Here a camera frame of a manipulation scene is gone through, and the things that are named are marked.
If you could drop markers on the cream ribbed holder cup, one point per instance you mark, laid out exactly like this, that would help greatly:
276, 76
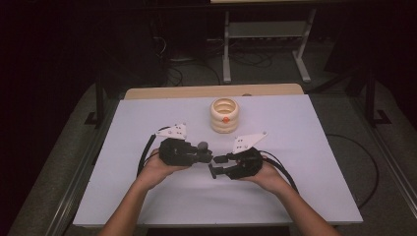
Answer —
224, 124

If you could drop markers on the black metal stand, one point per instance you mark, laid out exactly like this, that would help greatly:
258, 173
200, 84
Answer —
99, 105
371, 101

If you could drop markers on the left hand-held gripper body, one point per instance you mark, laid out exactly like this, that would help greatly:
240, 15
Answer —
175, 152

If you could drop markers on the person's right hand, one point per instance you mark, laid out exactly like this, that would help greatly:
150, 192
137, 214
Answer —
267, 178

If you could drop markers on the person's left hand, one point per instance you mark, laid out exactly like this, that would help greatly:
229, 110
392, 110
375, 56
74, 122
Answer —
154, 173

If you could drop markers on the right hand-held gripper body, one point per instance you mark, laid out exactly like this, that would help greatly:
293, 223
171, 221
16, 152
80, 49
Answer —
247, 164

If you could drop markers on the white metal desk frame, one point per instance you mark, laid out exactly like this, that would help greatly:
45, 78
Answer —
268, 30

